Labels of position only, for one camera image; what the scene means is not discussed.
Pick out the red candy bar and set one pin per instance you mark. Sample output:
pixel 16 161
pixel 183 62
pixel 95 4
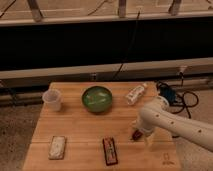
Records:
pixel 110 153

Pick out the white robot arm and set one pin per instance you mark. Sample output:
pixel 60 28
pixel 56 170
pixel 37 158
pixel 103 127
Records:
pixel 154 114

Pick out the wooden table board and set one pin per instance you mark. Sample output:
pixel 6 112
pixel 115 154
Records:
pixel 84 133

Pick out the green ceramic bowl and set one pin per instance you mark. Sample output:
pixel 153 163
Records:
pixel 97 99

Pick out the clear plastic bottle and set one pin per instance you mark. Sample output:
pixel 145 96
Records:
pixel 133 96

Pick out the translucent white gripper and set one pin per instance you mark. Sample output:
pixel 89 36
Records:
pixel 146 129

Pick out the clear plastic cup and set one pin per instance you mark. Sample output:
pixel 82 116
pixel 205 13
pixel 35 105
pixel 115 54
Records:
pixel 52 99

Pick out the white rectangular sponge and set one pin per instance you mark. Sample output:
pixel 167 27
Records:
pixel 57 148

